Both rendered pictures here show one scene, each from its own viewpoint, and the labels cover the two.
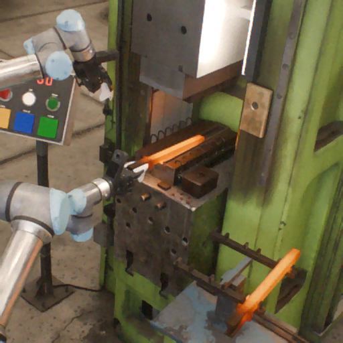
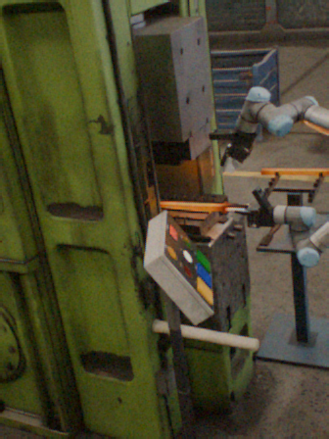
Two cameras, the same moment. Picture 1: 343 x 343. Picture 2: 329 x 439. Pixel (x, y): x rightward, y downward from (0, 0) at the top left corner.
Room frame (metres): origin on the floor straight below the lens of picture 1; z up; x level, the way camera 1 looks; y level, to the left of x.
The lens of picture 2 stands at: (2.40, 2.58, 2.19)
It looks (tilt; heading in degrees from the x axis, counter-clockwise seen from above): 26 degrees down; 263
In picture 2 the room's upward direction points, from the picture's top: 8 degrees counter-clockwise
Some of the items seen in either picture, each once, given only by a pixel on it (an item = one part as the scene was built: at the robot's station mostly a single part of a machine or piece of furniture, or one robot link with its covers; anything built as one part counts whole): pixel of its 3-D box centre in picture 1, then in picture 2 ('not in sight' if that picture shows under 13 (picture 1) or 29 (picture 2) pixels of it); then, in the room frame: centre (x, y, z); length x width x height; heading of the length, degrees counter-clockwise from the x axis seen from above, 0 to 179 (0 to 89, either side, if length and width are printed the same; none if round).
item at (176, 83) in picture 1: (198, 63); (155, 139); (2.10, -0.05, 1.32); 0.42 x 0.20 x 0.10; 143
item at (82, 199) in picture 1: (82, 199); (300, 217); (1.60, 0.29, 1.00); 0.11 x 0.08 x 0.09; 143
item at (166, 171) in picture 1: (188, 148); (166, 216); (2.10, -0.05, 0.96); 0.42 x 0.20 x 0.09; 143
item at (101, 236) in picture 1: (104, 234); (166, 379); (2.24, 0.30, 0.36); 0.09 x 0.07 x 0.12; 53
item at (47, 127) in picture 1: (48, 127); (202, 262); (2.05, 0.51, 1.01); 0.07 x 0.05 x 0.07; 78
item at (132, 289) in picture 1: (183, 287); (188, 342); (2.07, -0.10, 0.23); 0.55 x 0.37 x 0.47; 143
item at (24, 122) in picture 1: (24, 122); (203, 275); (2.07, 0.60, 1.01); 0.07 x 0.05 x 0.07; 78
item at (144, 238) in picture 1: (193, 206); (176, 262); (2.07, -0.10, 0.69); 0.56 x 0.38 x 0.45; 143
